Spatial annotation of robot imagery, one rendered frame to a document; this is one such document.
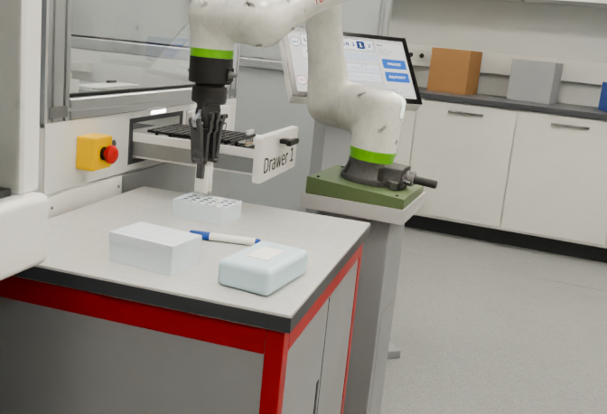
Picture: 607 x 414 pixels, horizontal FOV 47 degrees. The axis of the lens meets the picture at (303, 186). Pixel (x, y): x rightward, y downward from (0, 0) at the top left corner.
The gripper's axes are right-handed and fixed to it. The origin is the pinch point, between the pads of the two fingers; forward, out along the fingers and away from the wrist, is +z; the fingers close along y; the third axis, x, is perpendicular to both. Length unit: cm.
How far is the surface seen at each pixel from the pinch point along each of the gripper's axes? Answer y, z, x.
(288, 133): 31.4, -7.9, -7.2
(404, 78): 131, -21, -15
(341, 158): 120, 11, 3
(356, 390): 39, 61, -31
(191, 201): -5.1, 4.3, -0.2
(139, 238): -39.8, 2.6, -9.3
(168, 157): 11.2, -0.8, 15.5
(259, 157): 11.1, -4.3, -8.2
